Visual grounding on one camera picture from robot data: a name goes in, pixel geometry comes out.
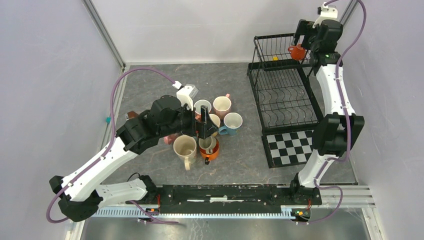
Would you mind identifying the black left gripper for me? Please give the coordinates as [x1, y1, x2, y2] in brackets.
[159, 102, 219, 139]

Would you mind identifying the yellow mug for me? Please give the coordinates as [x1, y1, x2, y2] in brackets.
[209, 114, 221, 137]

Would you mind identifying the beige grey mug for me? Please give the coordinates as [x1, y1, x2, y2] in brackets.
[198, 136, 217, 155]

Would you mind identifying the salmon floral mug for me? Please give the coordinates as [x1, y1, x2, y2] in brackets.
[193, 99, 213, 121]

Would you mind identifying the teal blue mug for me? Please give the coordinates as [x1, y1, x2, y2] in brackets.
[218, 112, 243, 136]

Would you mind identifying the small orange cup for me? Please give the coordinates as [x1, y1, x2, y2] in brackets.
[287, 43, 307, 61]

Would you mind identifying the orange ribbed mug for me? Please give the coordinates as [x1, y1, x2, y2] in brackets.
[198, 136, 220, 165]

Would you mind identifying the light pink hexagonal mug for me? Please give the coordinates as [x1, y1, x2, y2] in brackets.
[212, 93, 232, 120]

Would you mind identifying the cream floral mug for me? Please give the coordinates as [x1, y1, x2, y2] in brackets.
[173, 135, 197, 171]

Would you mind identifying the pink patterned mug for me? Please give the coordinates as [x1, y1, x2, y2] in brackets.
[163, 133, 180, 145]

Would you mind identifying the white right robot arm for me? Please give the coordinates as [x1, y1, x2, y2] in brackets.
[288, 19, 365, 205]

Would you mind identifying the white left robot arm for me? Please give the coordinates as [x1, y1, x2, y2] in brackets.
[49, 95, 219, 222]

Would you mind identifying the brown wedge block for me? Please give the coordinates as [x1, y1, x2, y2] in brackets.
[125, 111, 139, 120]

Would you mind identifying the checkerboard calibration board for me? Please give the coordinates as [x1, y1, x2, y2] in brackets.
[261, 130, 313, 169]

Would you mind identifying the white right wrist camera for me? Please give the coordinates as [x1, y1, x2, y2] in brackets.
[312, 2, 338, 28]

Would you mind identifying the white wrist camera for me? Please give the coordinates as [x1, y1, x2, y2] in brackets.
[312, 2, 338, 28]
[172, 81, 199, 111]

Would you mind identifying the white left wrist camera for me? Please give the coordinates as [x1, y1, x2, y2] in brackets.
[172, 81, 199, 111]

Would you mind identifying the black wire dish rack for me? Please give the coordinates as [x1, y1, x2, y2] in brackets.
[247, 33, 323, 135]

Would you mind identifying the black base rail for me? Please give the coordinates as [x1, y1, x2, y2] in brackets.
[137, 184, 323, 214]

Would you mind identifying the aluminium slotted rail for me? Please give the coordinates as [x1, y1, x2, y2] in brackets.
[92, 205, 296, 220]

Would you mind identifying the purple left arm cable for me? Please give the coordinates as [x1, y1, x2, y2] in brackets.
[45, 67, 178, 225]

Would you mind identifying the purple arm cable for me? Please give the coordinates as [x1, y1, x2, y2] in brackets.
[293, 0, 368, 224]
[45, 67, 178, 225]

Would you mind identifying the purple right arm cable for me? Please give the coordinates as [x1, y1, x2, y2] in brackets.
[293, 0, 368, 224]

